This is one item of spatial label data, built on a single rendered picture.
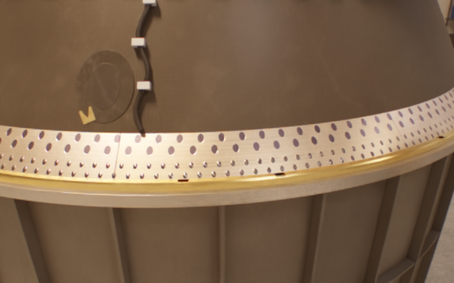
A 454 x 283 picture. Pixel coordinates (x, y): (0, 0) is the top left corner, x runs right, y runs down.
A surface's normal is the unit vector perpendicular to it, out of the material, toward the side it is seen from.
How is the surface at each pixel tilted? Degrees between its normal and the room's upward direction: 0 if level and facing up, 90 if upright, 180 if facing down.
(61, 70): 62
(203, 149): 43
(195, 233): 90
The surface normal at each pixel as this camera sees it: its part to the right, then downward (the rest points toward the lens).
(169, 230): 0.06, 0.40
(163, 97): 0.04, -0.07
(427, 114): 0.39, -0.44
